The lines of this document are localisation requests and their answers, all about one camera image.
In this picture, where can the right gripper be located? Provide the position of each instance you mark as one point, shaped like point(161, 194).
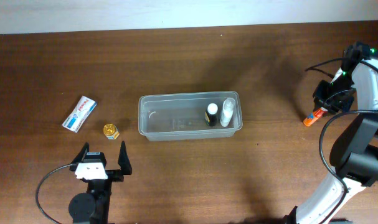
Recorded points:
point(327, 101)

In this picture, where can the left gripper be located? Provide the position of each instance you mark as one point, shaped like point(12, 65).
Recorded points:
point(113, 175)

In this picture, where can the orange tube white cap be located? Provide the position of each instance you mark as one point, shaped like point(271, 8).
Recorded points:
point(314, 116)

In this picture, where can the white Panadol box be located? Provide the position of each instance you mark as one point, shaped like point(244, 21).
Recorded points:
point(79, 114)

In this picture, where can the white dropper bottle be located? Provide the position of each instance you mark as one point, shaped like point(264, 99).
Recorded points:
point(227, 111)

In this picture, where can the dark bottle white cap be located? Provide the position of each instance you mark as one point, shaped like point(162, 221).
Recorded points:
point(211, 114)

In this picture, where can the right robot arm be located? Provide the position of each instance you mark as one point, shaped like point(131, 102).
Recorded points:
point(353, 161)

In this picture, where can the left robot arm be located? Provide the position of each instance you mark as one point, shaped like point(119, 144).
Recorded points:
point(93, 205)

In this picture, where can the clear plastic container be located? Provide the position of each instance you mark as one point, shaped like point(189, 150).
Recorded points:
point(182, 116)

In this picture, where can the gold lid small jar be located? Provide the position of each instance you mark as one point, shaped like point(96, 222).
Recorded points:
point(111, 131)

